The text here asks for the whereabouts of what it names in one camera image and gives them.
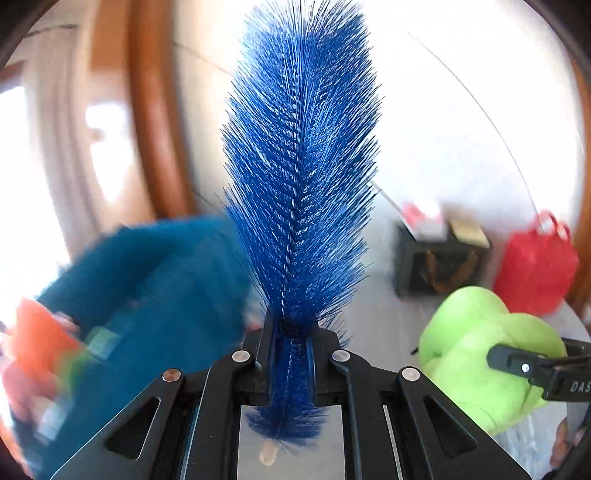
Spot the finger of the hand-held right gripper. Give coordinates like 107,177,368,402
486,344,568,389
561,337,591,358

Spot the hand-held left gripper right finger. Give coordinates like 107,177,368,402
295,322,533,480

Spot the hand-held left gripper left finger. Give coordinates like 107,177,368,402
48,322,279,480

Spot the green frog plush toy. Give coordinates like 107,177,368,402
418,286,568,437

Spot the blue plastic storage crate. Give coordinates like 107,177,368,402
9,216,267,480

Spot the blue bristle brush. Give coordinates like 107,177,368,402
221,0,386,466

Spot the orange pig plush toy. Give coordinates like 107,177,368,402
0,298,85,422

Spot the person's right hand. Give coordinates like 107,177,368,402
550,415,585,468

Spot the red toy suitcase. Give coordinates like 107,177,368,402
493,210,581,317

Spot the black gift bag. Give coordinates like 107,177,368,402
396,219,493,299

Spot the yellow note pad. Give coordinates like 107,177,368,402
448,217,491,250

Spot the pink tissue box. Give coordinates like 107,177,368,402
401,200,445,241

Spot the beige curtain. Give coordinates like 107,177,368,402
21,25,100,287

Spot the window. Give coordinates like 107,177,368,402
0,65,33,324

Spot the wooden wall trim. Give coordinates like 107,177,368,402
129,0,200,219

